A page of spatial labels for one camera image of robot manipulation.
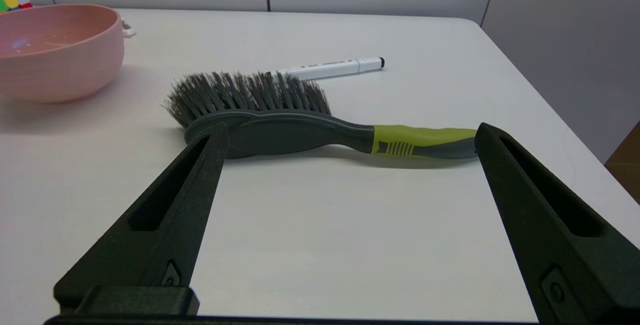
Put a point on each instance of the white marker with black cap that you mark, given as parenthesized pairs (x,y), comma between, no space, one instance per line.
(325,69)

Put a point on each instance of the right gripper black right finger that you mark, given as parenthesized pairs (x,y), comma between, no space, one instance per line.
(560,225)

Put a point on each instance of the pink bowl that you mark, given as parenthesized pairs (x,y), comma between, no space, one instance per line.
(55,60)

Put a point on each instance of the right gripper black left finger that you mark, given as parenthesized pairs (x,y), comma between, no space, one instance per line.
(165,225)

